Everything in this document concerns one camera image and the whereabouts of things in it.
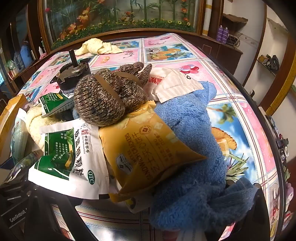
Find brown hedgehog plush toy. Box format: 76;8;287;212
73;62;153;127

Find green and white medicine packet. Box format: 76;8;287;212
28;119;110;200
38;93;75;118

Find aquarium with flower backdrop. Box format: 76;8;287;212
38;0;204;50

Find wooden cabinet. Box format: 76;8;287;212
0;0;244;78

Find gold curved frame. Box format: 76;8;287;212
265;37;296;112

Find black and yellow tool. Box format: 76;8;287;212
258;54;280;73

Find yellow snack packet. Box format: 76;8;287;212
98;101;207;214

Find dark printed packet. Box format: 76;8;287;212
3;149;43;183

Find white packet with red print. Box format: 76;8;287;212
148;67;204;103

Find white and yellow rolled poster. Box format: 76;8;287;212
201;0;213;36

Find black electric motor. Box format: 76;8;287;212
50;49;92;94

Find cream towel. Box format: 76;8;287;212
25;105;77;151

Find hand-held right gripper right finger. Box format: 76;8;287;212
222;184;271;241

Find tangled cables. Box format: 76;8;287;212
228;32;244;47

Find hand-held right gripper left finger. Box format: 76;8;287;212
29;192;99;241

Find printed fruit tablecloth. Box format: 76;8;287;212
17;32;285;241

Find yellow cardboard box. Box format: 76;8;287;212
0;94;29;163

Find yellow towel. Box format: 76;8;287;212
75;38;123;56

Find pale teal packet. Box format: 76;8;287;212
10;115;29;166

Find blue towel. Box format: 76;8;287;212
149;81;258;234

